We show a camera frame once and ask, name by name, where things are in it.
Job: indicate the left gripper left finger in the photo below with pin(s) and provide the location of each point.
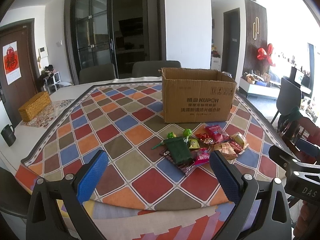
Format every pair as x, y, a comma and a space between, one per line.
44, 219

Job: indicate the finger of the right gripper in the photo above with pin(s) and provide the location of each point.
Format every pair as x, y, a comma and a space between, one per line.
308, 148
290, 164

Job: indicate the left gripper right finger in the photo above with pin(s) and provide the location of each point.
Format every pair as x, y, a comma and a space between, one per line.
260, 208

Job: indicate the white Denmas cake packet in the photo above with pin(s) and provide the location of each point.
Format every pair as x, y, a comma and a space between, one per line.
239, 139

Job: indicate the gold fortune biscuits bag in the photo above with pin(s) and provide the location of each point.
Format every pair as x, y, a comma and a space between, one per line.
226, 150

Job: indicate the large red snack bag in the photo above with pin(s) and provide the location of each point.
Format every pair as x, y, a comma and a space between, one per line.
217, 133

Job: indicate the small red candy packet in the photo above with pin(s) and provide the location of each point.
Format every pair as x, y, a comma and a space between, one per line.
205, 138

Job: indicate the small yellow-green snack packet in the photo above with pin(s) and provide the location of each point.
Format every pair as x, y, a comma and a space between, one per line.
193, 143

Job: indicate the brown Cotta biscuit packet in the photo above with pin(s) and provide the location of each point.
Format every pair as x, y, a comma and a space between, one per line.
185, 167

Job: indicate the green lollipop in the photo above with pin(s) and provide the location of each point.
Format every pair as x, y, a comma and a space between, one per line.
186, 134
167, 138

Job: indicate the dark green snack packet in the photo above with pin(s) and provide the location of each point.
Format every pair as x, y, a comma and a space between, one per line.
178, 149

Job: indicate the person right hand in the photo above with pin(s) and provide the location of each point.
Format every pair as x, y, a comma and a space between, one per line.
307, 225

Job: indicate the dark chair right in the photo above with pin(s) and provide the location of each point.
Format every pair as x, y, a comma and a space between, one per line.
289, 97

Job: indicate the white TV cabinet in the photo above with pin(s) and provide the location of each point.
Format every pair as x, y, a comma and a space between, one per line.
249, 89

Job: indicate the patterned placemat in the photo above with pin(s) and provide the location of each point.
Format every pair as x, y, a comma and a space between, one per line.
48, 114

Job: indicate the black mug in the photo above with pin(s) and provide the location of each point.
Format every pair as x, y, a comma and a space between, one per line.
8, 134

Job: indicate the colourful checkered tablecloth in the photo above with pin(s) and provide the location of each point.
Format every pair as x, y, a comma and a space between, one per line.
141, 194

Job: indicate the yellow woven tissue box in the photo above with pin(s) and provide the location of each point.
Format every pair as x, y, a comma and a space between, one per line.
34, 106

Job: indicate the red bow decoration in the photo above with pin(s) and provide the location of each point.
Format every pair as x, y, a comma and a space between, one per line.
266, 54

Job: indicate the brown cardboard box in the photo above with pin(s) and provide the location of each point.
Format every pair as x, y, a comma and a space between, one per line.
196, 95

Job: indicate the brown entrance door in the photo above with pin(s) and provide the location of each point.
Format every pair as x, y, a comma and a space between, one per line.
16, 94

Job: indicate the grey dining chair left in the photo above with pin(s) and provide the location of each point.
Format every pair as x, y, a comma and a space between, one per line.
98, 73

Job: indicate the red fu door poster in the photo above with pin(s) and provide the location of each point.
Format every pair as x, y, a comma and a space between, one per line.
11, 62

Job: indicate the black glass sliding door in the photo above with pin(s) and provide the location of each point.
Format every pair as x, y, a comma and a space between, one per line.
116, 32

